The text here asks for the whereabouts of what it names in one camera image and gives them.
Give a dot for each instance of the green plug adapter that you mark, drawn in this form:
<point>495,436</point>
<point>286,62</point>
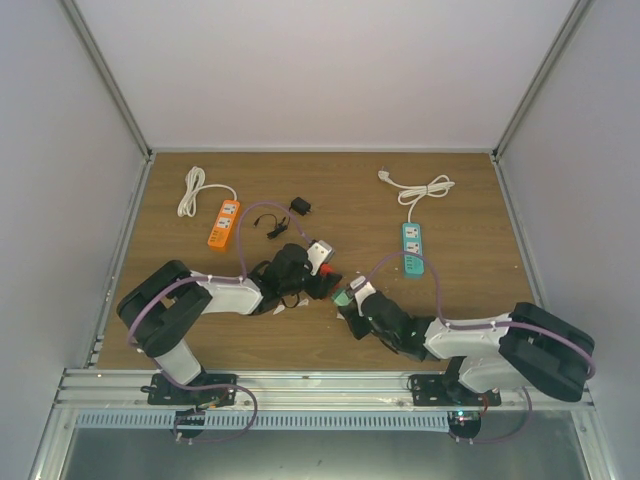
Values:
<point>342,297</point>

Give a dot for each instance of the aluminium frame post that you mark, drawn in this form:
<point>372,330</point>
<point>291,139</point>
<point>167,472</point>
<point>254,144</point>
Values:
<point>561,40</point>
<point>87,40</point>

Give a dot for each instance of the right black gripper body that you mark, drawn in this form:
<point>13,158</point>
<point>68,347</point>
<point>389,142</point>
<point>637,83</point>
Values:
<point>358,331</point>

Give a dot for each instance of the red cube socket adapter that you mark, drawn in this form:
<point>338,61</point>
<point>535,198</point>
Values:
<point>329,275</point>

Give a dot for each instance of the white debris piece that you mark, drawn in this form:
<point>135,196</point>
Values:
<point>278,310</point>

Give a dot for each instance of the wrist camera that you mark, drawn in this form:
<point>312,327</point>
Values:
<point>319,253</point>
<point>361,288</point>

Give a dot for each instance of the black power adapter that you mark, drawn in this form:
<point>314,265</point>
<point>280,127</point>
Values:
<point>300,206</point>

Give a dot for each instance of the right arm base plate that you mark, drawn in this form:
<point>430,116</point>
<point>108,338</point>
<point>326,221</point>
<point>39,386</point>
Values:
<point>445,389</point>

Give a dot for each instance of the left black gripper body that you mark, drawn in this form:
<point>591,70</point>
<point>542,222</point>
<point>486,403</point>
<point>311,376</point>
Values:
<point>318,292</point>

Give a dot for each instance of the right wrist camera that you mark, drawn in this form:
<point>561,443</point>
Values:
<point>361,288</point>

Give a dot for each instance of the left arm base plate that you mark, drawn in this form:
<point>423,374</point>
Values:
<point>208,390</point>

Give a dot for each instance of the aluminium front rail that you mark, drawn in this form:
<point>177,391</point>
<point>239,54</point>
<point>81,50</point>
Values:
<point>274,390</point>

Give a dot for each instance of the grey slotted cable duct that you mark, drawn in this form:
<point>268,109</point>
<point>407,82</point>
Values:
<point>266,420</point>

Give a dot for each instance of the orange power strip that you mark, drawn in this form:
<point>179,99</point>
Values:
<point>220,235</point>

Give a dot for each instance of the right aluminium frame post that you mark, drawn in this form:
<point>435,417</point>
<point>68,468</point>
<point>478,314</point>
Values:
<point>561,40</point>

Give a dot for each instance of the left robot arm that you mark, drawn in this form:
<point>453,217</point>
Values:
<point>161,310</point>

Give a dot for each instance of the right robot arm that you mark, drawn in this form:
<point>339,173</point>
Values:
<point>525,347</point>

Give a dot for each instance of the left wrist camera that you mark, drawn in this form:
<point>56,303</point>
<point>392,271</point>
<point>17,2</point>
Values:
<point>319,253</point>

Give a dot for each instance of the left aluminium frame post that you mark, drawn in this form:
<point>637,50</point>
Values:
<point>87,40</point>

